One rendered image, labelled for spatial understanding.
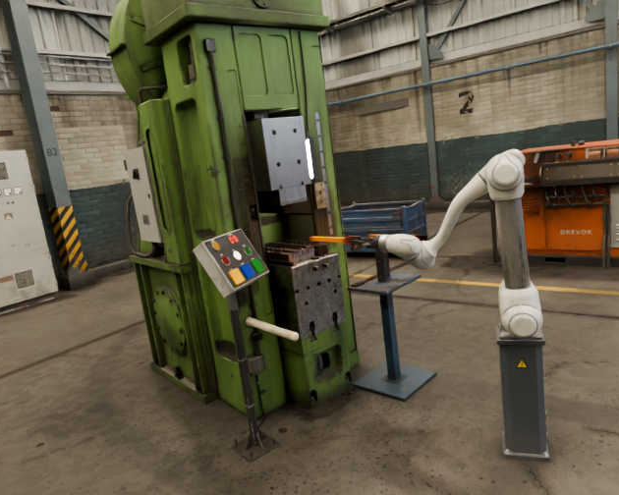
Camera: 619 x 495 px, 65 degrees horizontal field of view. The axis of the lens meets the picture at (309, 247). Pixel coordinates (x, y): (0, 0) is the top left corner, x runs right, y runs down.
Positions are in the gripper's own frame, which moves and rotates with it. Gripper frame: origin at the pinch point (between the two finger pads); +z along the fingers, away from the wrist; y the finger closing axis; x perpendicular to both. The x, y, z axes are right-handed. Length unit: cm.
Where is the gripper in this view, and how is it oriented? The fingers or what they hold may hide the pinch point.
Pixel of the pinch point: (354, 240)
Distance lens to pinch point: 256.9
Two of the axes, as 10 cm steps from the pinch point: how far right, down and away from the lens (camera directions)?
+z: -6.4, -0.8, 7.6
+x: -1.2, -9.7, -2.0
